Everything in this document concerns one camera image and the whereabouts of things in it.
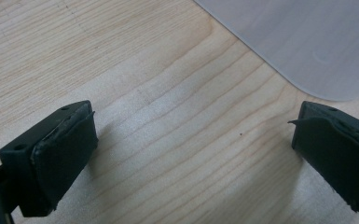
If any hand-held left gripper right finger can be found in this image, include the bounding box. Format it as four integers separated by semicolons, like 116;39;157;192
287;100;359;218

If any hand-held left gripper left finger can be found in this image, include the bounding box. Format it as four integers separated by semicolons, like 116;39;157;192
0;100;100;217

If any clear plastic storage box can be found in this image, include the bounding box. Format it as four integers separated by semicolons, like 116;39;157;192
193;0;359;102

